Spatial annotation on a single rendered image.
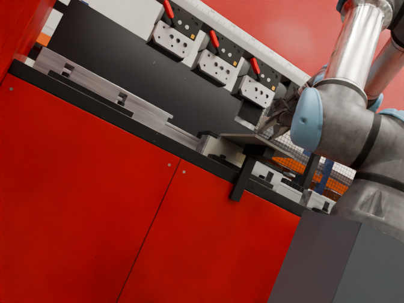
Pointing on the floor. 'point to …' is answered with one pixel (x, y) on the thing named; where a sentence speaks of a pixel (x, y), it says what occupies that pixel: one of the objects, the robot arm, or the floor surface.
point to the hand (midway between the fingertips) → (265, 136)
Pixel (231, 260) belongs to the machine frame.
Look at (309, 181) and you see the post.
